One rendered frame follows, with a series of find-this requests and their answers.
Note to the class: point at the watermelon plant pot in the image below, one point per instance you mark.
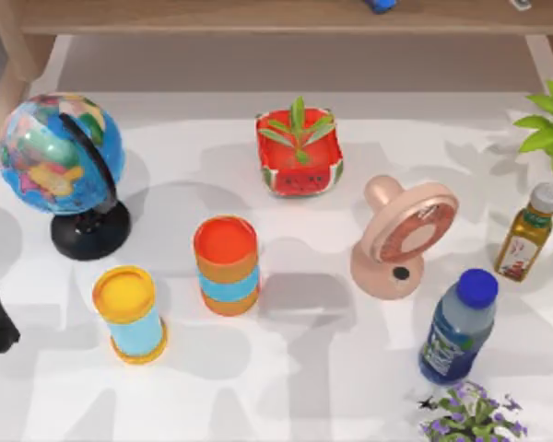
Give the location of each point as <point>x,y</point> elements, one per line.
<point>299,161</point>

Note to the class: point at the orange and light blue can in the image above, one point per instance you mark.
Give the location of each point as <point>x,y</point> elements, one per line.
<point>228,267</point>

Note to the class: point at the pink desk fan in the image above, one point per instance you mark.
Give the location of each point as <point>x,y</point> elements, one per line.
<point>396,244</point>

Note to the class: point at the yellow and light blue can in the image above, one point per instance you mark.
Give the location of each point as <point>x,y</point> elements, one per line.
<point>131,317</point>

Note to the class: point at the wooden shelf unit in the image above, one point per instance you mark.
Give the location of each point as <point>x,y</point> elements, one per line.
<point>276,18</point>

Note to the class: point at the blue bottle with blue cap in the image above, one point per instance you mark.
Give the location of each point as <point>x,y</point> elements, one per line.
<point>458,331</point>

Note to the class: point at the blue globe on black stand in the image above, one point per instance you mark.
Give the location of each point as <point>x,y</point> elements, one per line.
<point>50,156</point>

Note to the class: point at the blue toy car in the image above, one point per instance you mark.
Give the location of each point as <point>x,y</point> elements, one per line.
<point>380,4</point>

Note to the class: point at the yellow bottle with grey cap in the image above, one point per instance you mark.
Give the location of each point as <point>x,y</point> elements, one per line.
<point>527,235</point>

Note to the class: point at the purple flower plant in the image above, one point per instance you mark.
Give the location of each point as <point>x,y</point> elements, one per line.
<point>472,414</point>

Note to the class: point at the bright green leafy plant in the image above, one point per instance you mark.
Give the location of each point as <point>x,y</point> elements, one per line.
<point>550,129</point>

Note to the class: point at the small grey object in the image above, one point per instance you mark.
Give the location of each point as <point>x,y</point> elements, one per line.
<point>521,4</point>

